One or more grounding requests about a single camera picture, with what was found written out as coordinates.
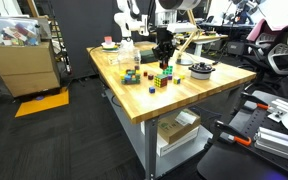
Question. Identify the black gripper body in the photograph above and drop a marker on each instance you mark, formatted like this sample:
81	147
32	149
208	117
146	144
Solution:
164	45

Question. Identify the orange block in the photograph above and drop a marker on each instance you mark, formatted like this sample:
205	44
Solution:
164	65

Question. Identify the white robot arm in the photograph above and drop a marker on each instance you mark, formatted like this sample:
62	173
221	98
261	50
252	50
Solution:
127	20

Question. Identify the small purple block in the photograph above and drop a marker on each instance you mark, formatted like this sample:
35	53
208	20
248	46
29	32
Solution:
169	77

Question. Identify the dark red block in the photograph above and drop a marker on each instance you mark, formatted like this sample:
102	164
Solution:
145	73
150	77

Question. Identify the small yellow block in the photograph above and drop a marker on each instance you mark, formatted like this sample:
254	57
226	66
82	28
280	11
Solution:
182	76

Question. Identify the blue block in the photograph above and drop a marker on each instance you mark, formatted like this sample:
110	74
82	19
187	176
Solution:
152	90

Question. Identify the green puzzle cube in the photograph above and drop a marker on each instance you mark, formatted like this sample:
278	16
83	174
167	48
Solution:
167	70

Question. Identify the dark green case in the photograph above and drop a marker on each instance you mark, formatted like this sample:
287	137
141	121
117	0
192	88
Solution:
147	56

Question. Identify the large Rubik's cube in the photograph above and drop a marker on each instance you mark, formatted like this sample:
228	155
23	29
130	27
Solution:
160	81

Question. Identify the small white blue puzzle cube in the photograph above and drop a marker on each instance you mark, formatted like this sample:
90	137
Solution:
176	80

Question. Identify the clear plastic container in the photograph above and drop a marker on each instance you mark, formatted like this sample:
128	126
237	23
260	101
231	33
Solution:
129	58

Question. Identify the multicolour cube pile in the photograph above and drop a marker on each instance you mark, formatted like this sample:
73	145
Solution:
130	76

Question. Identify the black pot with lid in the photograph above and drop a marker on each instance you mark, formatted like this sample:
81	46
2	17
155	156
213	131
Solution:
201	70

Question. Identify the wooden side table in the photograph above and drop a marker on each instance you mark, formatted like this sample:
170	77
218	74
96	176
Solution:
214	37

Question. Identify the white bowl with contents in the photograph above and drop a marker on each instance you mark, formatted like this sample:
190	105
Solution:
110	47

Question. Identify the pink cup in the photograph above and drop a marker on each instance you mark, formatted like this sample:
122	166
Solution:
108	40

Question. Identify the brown cardboard box with label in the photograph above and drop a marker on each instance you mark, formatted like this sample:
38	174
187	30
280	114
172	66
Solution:
175	131

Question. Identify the black divider panel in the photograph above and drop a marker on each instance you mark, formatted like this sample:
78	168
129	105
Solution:
84	33

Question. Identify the flat white box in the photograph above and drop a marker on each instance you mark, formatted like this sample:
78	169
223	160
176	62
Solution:
177	145

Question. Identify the wooden work table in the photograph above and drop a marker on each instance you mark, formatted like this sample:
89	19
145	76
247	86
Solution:
150	146

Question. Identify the pink cloth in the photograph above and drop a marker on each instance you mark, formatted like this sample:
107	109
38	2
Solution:
257	30

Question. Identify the black grey office chair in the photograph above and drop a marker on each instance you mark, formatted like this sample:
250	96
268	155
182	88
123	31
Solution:
277	56

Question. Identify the short aluminium extrusion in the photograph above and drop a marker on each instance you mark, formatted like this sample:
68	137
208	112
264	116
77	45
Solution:
280	107

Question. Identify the yellow floor mat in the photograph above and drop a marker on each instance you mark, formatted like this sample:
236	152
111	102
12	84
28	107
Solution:
42	103

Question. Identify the black perforated platform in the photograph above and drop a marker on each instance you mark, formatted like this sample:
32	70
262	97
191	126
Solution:
244	161

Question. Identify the large brown cardboard box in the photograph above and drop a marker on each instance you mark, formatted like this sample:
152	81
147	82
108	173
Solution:
24	66

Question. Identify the long aluminium extrusion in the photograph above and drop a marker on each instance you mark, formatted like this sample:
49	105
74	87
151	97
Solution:
277	143

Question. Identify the clear plastic bin of toys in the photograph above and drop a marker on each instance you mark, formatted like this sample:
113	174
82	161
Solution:
14	31

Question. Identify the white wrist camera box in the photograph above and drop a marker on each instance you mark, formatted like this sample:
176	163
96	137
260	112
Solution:
182	28

